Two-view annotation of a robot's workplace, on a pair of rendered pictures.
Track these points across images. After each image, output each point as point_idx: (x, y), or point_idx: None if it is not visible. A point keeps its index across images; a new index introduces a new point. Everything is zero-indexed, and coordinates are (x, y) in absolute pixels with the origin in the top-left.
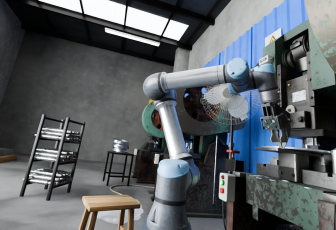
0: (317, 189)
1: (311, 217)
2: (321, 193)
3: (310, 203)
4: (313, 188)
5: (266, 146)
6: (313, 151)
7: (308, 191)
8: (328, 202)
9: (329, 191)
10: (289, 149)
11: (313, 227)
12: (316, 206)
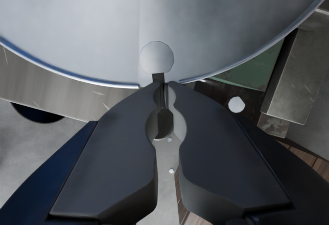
0: (249, 78)
1: (213, 78)
2: (256, 89)
3: (221, 80)
4: (239, 73)
5: (40, 66)
6: None
7: (226, 80)
8: (274, 133)
9: (272, 71)
10: (186, 49)
11: (212, 78)
12: (231, 83)
